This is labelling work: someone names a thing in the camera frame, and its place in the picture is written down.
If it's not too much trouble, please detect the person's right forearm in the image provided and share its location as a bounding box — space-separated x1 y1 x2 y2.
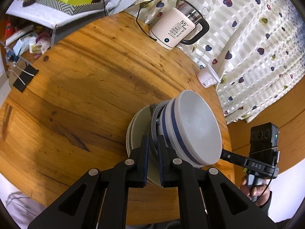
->
256 191 274 218

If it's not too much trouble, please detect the cream electric kettle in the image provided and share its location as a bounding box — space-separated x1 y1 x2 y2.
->
149 0 209 50

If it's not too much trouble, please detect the black kettle cord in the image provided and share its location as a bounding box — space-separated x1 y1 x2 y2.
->
136 1 158 40

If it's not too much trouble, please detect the person's right hand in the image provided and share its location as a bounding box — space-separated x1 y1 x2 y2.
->
240 175 272 202

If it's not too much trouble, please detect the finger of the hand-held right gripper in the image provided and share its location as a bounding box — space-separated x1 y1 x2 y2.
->
220 149 248 167

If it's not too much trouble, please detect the white tube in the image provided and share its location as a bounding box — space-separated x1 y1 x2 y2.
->
6 25 34 45

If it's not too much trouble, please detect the wipes packet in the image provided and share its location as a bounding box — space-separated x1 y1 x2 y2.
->
13 32 39 55

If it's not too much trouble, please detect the white cloth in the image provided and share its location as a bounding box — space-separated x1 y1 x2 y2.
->
0 173 51 229

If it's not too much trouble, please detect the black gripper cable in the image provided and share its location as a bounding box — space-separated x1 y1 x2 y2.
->
256 172 275 204

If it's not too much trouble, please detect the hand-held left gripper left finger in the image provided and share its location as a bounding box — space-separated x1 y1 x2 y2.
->
27 135 150 229

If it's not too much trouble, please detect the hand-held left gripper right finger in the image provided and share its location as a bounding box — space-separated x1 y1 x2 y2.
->
156 135 278 229

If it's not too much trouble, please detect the white plastic tub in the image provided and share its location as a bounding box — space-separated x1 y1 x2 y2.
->
197 64 220 88

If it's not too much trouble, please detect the black binder clip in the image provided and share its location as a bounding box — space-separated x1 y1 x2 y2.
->
7 62 39 93

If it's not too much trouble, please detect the white shelf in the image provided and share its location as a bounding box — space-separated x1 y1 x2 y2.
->
5 0 120 28

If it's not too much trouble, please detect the wooden cabinet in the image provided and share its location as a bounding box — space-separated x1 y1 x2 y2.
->
226 110 305 175

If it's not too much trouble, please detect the heart print curtain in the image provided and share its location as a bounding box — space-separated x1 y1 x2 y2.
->
112 0 305 124

